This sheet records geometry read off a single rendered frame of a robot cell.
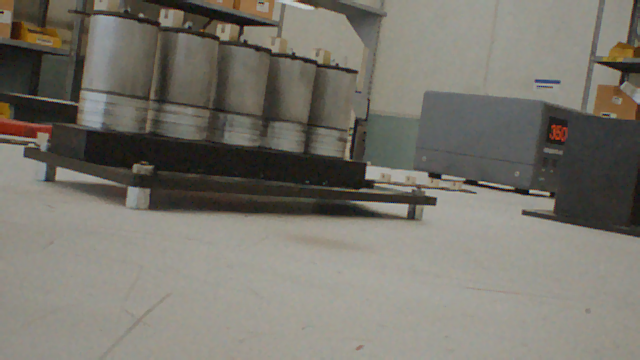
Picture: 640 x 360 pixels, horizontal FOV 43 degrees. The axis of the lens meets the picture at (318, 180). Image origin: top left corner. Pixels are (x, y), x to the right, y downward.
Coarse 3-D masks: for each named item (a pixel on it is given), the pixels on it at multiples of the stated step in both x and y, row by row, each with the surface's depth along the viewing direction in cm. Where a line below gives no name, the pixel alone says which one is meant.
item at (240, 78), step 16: (224, 48) 32; (240, 48) 32; (224, 64) 32; (240, 64) 32; (256, 64) 32; (224, 80) 32; (240, 80) 32; (256, 80) 33; (224, 96) 32; (240, 96) 32; (256, 96) 33; (224, 112) 32; (240, 112) 32; (256, 112) 33; (208, 128) 33; (224, 128) 32; (240, 128) 32; (256, 128) 33; (224, 144) 32; (240, 144) 33; (256, 144) 33
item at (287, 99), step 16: (272, 64) 34; (288, 64) 34; (304, 64) 34; (272, 80) 34; (288, 80) 34; (304, 80) 35; (272, 96) 34; (288, 96) 34; (304, 96) 35; (272, 112) 34; (288, 112) 34; (304, 112) 35; (272, 128) 34; (288, 128) 34; (304, 128) 35; (272, 144) 34; (288, 144) 35; (304, 144) 35
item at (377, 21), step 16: (304, 0) 350; (320, 0) 347; (336, 0) 342; (352, 0) 348; (384, 0) 363; (384, 16) 363; (368, 64) 364; (368, 80) 363; (0, 96) 319; (16, 96) 308; (368, 96) 365; (16, 112) 320; (32, 112) 325; (48, 112) 329; (64, 112) 279
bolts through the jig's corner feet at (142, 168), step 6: (48, 138) 29; (42, 144) 29; (48, 144) 29; (144, 162) 25; (138, 168) 25; (144, 168) 25; (150, 168) 25; (150, 174) 25; (414, 192) 36; (420, 192) 36
